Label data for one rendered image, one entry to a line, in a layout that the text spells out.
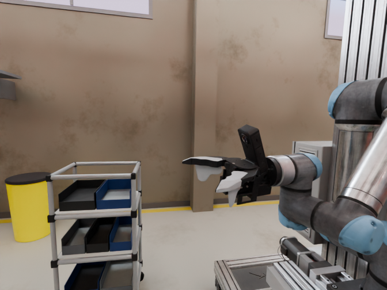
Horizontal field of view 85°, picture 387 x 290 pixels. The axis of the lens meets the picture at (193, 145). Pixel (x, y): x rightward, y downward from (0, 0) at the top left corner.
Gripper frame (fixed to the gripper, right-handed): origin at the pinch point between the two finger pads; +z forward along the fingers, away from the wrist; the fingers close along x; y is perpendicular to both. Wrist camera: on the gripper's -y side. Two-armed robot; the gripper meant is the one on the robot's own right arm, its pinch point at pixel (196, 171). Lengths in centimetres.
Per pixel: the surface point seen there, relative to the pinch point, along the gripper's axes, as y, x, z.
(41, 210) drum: 123, 217, 70
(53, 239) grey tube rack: 76, 96, 41
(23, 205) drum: 112, 214, 84
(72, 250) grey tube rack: 88, 97, 32
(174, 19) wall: -108, 273, -91
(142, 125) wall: 37, 263, -48
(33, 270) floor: 147, 157, 68
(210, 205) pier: 144, 200, -135
